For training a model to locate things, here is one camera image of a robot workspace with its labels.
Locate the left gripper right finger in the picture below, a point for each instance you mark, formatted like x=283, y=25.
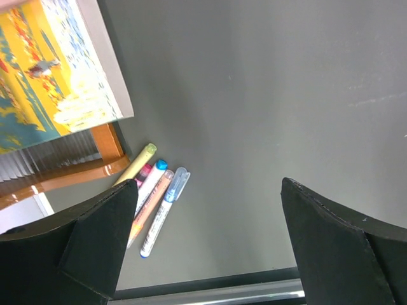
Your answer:
x=343, y=256

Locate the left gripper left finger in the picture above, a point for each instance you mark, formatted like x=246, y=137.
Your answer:
x=73, y=256

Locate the orange marker pen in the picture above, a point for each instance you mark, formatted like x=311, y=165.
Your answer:
x=149, y=205

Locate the yellow marker pen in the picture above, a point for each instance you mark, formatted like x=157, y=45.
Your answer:
x=141, y=159

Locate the pink capped marker pen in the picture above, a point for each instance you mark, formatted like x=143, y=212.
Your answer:
x=142, y=174

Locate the blue capped white marker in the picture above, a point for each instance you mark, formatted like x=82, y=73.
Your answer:
x=150, y=182

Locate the orange wooden rack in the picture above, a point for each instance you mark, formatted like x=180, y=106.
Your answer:
x=113, y=160

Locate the clear capped blue marker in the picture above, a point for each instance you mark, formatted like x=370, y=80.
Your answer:
x=172, y=194

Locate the colourful picture book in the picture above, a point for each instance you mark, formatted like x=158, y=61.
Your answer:
x=59, y=72

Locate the aluminium frame rail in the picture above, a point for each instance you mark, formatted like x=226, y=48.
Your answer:
x=244, y=294

